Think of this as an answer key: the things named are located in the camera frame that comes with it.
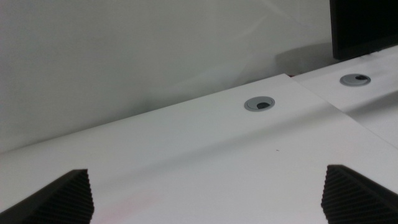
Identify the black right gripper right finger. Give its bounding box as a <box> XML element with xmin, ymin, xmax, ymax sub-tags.
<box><xmin>321</xmin><ymin>164</ymin><xmax>398</xmax><ymax>224</ymax></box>

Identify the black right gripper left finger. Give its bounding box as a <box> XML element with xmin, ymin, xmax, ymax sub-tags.
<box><xmin>0</xmin><ymin>169</ymin><xmax>95</xmax><ymax>224</ymax></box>

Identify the adjacent white table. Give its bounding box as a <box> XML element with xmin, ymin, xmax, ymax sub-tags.
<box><xmin>292</xmin><ymin>45</ymin><xmax>398</xmax><ymax>149</ymax></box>

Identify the white curtain backdrop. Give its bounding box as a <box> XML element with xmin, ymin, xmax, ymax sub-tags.
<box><xmin>0</xmin><ymin>0</ymin><xmax>336</xmax><ymax>154</ymax></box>

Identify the black monitor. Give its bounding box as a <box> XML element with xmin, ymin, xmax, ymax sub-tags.
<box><xmin>329</xmin><ymin>0</ymin><xmax>398</xmax><ymax>61</ymax></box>

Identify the grey round cable grommet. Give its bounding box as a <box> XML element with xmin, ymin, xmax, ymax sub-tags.
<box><xmin>243</xmin><ymin>95</ymin><xmax>276</xmax><ymax>113</ymax></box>
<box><xmin>339</xmin><ymin>73</ymin><xmax>372</xmax><ymax>87</ymax></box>

